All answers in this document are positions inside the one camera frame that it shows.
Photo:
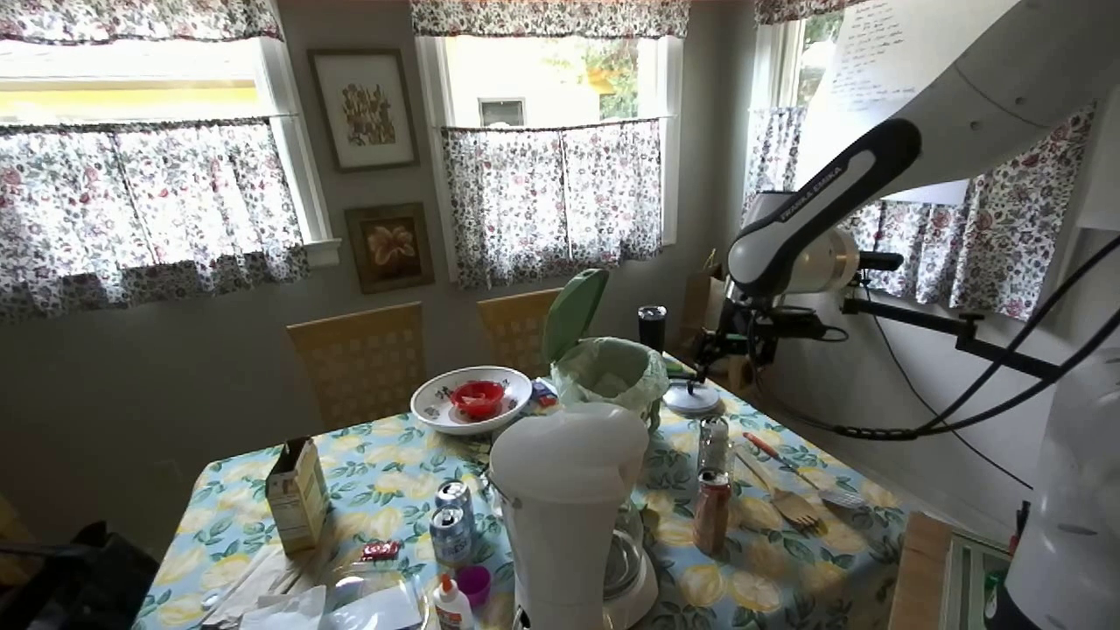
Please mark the purple cup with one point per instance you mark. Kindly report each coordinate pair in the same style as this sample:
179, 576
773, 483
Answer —
474, 586

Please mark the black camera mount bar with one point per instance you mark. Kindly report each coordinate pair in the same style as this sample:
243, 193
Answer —
1018, 355

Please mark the black bag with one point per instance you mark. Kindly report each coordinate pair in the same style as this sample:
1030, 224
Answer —
71, 584

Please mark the dark framed flower picture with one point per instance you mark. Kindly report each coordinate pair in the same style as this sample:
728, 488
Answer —
390, 248

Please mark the silver pot lid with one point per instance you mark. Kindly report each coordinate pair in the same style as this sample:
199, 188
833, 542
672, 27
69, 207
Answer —
690, 402

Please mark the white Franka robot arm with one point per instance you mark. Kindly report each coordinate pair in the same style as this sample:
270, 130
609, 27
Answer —
992, 105

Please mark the clear plastic bag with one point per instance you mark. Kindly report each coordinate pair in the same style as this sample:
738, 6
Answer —
336, 607

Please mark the yellow lattice chair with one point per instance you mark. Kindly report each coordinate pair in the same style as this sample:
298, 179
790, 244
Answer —
512, 334

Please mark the small red wrapper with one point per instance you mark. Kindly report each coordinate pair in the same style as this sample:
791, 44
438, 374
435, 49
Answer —
382, 552

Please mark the black stereo camera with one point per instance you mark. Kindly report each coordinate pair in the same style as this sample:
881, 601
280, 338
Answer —
881, 261

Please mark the white plate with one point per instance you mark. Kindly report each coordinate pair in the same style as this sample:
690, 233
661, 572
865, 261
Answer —
438, 411

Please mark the white framed flower picture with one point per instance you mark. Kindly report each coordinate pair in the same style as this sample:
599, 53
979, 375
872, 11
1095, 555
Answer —
367, 111

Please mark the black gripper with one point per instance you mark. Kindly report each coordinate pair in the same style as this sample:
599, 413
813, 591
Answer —
755, 321

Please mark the black cup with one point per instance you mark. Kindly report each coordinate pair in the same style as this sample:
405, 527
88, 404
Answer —
651, 326

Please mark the white glue bottle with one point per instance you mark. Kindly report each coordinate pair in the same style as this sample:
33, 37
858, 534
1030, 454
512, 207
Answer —
453, 607

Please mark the green bin lid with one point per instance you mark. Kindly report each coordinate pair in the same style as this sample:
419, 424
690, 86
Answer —
580, 310

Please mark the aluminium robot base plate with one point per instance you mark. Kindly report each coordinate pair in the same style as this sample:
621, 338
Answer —
974, 591

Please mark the yellow floral tablecloth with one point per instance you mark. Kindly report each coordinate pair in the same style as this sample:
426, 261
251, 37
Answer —
386, 466

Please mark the floral cafe curtain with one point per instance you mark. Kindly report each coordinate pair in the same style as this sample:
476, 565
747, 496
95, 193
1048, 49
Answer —
553, 198
140, 212
1018, 233

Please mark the brown spice bottle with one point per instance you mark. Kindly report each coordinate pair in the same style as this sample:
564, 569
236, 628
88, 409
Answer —
713, 514

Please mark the glass coffee carafe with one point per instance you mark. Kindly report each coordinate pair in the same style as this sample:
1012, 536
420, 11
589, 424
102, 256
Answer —
621, 562

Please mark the wooden chair back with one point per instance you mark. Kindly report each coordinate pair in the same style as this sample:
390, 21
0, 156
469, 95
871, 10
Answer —
354, 366

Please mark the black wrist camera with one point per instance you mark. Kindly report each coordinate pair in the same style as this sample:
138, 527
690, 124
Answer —
811, 326

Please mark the clear plastic water bottle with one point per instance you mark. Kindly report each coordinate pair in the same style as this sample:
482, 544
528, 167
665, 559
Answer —
714, 447

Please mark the red food piece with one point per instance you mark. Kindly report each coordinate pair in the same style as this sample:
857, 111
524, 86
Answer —
482, 402

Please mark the floral window valance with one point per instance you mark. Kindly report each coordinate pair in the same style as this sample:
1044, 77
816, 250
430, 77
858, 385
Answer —
791, 10
546, 14
140, 19

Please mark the white written board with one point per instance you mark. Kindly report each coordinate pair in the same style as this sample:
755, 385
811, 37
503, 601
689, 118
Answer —
876, 58

